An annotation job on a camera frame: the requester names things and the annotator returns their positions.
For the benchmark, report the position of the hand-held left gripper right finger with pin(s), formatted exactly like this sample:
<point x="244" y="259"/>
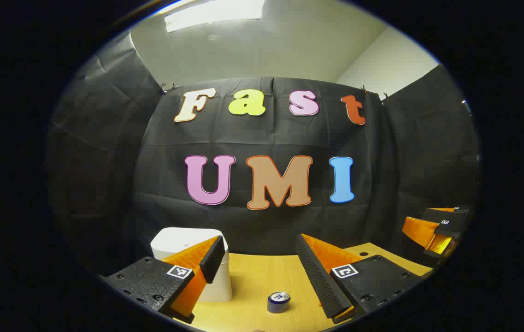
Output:
<point x="319" y="281"/>

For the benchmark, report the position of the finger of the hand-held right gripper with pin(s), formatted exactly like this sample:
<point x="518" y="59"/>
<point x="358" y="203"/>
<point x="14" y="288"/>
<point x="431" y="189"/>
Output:
<point x="420" y="228"/>
<point x="450" y="216"/>

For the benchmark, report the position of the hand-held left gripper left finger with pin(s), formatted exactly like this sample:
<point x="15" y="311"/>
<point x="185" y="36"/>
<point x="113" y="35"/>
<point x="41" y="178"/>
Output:
<point x="213" y="258"/>

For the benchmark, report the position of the white desktop garbage bin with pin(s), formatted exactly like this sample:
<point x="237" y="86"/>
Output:
<point x="176" y="242"/>

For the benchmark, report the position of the blue pop can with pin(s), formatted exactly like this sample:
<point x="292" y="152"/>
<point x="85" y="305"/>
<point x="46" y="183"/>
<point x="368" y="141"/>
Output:
<point x="279" y="302"/>

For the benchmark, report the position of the wooden desktop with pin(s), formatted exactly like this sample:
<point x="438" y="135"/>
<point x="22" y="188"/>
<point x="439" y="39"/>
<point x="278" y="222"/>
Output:
<point x="262" y="281"/>

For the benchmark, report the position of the black backdrop cloth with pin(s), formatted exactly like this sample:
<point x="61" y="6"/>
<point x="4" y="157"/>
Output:
<point x="266" y="138"/>

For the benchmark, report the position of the ceiling light panel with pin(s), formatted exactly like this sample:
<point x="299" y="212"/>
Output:
<point x="215" y="11"/>

